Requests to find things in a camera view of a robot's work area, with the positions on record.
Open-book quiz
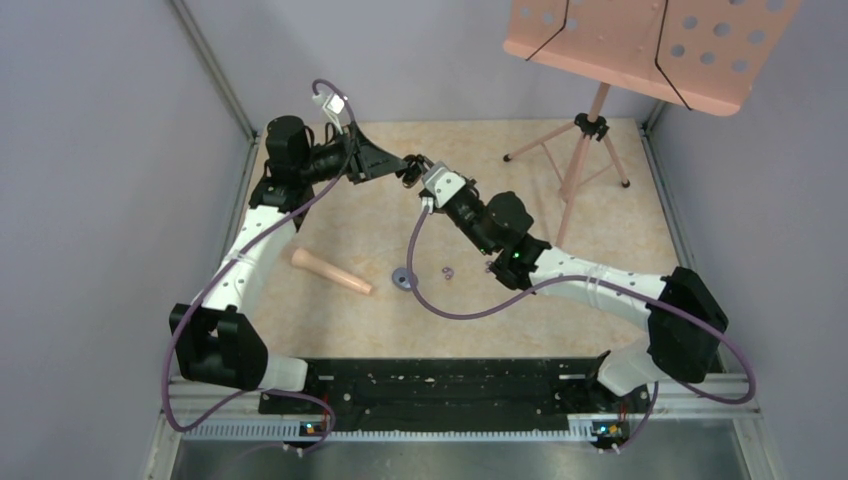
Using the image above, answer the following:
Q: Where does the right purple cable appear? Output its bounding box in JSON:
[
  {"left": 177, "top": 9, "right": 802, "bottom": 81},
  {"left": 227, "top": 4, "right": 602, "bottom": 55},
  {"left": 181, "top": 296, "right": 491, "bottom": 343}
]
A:
[{"left": 405, "top": 205, "right": 758, "bottom": 454}]

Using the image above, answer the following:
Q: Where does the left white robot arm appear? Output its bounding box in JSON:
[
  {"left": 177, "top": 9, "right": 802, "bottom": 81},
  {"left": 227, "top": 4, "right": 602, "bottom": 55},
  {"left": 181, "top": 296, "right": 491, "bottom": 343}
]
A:
[{"left": 169, "top": 115, "right": 407, "bottom": 414}]

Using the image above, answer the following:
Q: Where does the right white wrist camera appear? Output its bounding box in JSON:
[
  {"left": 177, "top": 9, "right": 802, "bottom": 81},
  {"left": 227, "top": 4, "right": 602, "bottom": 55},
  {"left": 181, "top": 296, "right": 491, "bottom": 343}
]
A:
[{"left": 420, "top": 162, "right": 467, "bottom": 214}]

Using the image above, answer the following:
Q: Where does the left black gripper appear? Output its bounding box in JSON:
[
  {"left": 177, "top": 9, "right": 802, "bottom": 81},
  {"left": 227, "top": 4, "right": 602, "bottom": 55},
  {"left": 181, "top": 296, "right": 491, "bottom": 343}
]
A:
[{"left": 298, "top": 121, "right": 407, "bottom": 184}]

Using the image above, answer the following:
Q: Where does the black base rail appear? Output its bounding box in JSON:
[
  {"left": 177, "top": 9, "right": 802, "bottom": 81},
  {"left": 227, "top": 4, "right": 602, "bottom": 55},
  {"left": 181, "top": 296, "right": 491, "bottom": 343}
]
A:
[{"left": 258, "top": 357, "right": 654, "bottom": 435}]

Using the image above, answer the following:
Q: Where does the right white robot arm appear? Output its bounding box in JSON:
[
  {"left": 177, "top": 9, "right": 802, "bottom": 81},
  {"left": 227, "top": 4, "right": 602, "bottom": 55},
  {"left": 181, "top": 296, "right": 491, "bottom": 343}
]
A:
[{"left": 397, "top": 155, "right": 728, "bottom": 412}]

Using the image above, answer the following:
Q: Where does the pink music stand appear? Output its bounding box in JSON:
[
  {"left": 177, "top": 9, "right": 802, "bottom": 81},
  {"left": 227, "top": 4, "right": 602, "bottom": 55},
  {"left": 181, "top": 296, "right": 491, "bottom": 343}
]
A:
[{"left": 502, "top": 0, "right": 804, "bottom": 250}]

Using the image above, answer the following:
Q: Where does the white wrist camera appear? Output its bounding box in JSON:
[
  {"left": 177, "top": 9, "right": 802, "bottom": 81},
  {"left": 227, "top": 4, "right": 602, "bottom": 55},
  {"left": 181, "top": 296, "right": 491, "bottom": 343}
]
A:
[
  {"left": 420, "top": 162, "right": 467, "bottom": 214},
  {"left": 312, "top": 93, "right": 346, "bottom": 134}
]

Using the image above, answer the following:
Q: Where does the black earbud charging case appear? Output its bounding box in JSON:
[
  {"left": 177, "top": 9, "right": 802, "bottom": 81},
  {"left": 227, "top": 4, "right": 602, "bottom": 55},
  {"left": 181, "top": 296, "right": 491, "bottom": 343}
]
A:
[{"left": 400, "top": 160, "right": 426, "bottom": 189}]

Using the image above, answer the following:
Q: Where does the purple cable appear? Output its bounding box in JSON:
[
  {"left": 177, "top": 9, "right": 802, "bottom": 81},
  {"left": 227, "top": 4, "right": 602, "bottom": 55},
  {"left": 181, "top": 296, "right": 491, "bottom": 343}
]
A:
[
  {"left": 405, "top": 205, "right": 758, "bottom": 454},
  {"left": 161, "top": 79, "right": 359, "bottom": 458}
]

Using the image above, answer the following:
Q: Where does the grey earbud charging case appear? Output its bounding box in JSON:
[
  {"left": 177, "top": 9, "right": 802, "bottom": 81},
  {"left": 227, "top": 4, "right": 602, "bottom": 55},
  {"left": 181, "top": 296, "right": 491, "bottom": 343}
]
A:
[{"left": 391, "top": 267, "right": 418, "bottom": 292}]

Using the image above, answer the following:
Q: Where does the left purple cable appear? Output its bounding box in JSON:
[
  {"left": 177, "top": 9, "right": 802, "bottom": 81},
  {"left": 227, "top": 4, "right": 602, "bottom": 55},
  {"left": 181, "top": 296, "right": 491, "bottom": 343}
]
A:
[{"left": 161, "top": 79, "right": 359, "bottom": 458}]

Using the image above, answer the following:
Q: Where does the pink tapered wooden leg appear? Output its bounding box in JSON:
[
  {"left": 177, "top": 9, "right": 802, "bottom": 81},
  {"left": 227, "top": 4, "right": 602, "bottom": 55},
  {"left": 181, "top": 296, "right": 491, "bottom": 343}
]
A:
[{"left": 291, "top": 248, "right": 373, "bottom": 295}]

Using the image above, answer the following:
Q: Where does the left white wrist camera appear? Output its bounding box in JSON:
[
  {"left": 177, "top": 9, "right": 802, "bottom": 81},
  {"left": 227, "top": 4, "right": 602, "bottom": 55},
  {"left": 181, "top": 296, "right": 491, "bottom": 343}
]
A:
[{"left": 312, "top": 93, "right": 346, "bottom": 134}]

